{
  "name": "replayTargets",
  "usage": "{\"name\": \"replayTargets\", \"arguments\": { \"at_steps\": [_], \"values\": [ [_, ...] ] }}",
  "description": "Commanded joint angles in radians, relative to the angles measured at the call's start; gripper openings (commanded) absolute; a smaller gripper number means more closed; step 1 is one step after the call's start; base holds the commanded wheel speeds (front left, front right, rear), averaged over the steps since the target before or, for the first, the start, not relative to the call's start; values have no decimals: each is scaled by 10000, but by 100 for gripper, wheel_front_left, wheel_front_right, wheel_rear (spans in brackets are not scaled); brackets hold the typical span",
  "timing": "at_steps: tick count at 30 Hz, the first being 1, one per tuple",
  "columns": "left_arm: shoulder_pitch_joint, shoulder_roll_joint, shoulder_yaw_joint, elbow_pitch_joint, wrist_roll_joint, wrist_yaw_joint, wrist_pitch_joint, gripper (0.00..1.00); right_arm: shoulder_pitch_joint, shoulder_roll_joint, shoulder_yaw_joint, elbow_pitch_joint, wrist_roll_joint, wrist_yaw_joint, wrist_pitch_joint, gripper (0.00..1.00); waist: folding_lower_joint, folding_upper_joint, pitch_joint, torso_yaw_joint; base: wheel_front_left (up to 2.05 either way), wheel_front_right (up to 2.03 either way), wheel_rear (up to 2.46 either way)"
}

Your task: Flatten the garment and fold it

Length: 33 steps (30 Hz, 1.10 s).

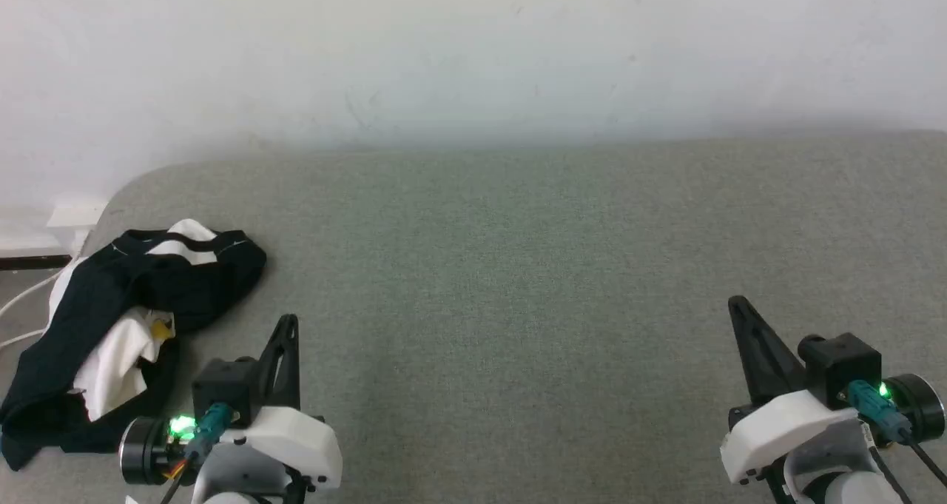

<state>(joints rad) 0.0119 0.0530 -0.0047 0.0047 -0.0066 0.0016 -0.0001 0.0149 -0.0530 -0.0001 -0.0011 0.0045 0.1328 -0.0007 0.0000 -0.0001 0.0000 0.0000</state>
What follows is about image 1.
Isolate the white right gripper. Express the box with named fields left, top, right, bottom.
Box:
left=720, top=295, right=863, bottom=485

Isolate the white wall socket box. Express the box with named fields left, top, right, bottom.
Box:
left=47, top=195, right=109, bottom=231

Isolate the teal plug left arm cable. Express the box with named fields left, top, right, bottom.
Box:
left=158, top=403, right=235, bottom=504

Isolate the grey fabric ironing board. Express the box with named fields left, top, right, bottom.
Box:
left=0, top=130, right=947, bottom=504

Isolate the white power cable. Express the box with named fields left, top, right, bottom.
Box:
left=0, top=229, right=91, bottom=351

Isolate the teal plug arm cable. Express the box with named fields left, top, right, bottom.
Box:
left=846, top=380, right=947, bottom=488
left=158, top=403, right=235, bottom=504

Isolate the black and white garment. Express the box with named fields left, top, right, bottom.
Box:
left=0, top=219, right=268, bottom=472

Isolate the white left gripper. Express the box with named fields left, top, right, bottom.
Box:
left=220, top=314, right=343, bottom=491

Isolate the teal plug right arm cable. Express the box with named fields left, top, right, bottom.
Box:
left=846, top=380, right=947, bottom=488

